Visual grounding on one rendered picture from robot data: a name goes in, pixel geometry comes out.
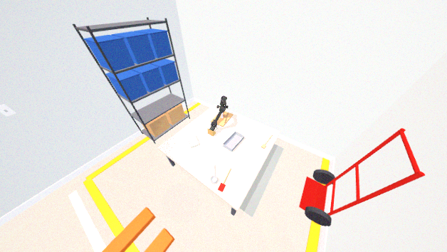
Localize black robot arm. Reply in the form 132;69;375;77
210;96;227;131

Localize white saucepan with long handle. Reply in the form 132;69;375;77
211;160;218;184

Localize light wooden board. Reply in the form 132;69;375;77
217;111;233;127

